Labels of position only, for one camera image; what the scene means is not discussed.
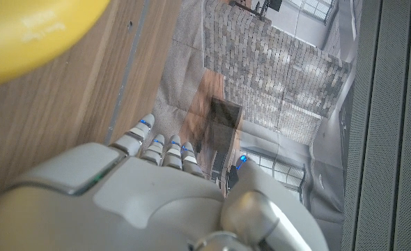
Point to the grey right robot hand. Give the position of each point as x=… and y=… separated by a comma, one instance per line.
x=139, y=202

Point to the yellow button with black base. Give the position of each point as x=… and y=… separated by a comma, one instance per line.
x=24, y=35

